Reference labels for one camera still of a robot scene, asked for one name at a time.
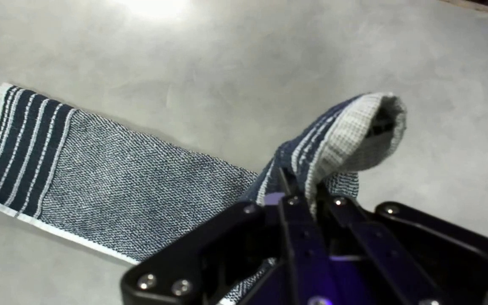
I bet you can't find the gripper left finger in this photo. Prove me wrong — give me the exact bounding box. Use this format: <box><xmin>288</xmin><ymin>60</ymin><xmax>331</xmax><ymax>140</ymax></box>
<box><xmin>120</xmin><ymin>168</ymin><xmax>327</xmax><ymax>305</ymax></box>

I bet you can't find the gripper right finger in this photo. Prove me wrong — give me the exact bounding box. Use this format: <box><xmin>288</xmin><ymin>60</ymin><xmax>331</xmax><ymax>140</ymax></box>
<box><xmin>315</xmin><ymin>182</ymin><xmax>488</xmax><ymax>305</ymax></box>

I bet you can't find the blue white striped towel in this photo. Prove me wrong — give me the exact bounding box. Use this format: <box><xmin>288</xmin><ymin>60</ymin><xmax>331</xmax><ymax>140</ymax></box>
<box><xmin>0</xmin><ymin>83</ymin><xmax>407</xmax><ymax>305</ymax></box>

